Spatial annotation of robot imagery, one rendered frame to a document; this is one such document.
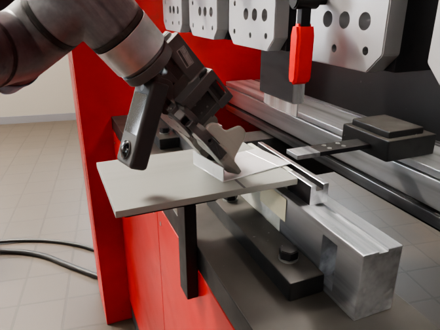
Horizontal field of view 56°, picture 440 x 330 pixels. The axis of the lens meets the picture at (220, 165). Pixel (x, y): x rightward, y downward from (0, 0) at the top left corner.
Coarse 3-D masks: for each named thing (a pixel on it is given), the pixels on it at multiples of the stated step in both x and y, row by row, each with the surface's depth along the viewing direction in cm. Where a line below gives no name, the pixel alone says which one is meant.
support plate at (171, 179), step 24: (120, 168) 63; (168, 168) 63; (192, 168) 63; (120, 192) 55; (144, 192) 55; (168, 192) 55; (192, 192) 55; (216, 192) 55; (240, 192) 57; (120, 216) 51
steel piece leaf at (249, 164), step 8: (240, 152) 69; (200, 160) 63; (208, 160) 61; (240, 160) 66; (248, 160) 66; (256, 160) 66; (264, 160) 66; (200, 168) 63; (208, 168) 61; (216, 168) 59; (240, 168) 63; (248, 168) 63; (256, 168) 63; (264, 168) 63; (272, 168) 63; (216, 176) 60; (224, 176) 60; (232, 176) 60; (240, 176) 60
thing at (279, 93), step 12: (264, 60) 65; (276, 60) 62; (288, 60) 59; (264, 72) 66; (276, 72) 62; (288, 72) 59; (264, 84) 66; (276, 84) 63; (288, 84) 60; (300, 84) 59; (264, 96) 69; (276, 96) 63; (288, 96) 60; (300, 96) 60; (276, 108) 66; (288, 108) 62
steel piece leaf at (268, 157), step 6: (252, 150) 70; (258, 150) 70; (258, 156) 68; (264, 156) 67; (270, 156) 67; (276, 156) 67; (270, 162) 65; (276, 162) 65; (282, 162) 65; (288, 162) 65
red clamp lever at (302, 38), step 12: (300, 0) 42; (312, 0) 43; (324, 0) 44; (300, 12) 43; (300, 24) 44; (300, 36) 44; (312, 36) 44; (300, 48) 44; (312, 48) 45; (300, 60) 45; (300, 72) 45
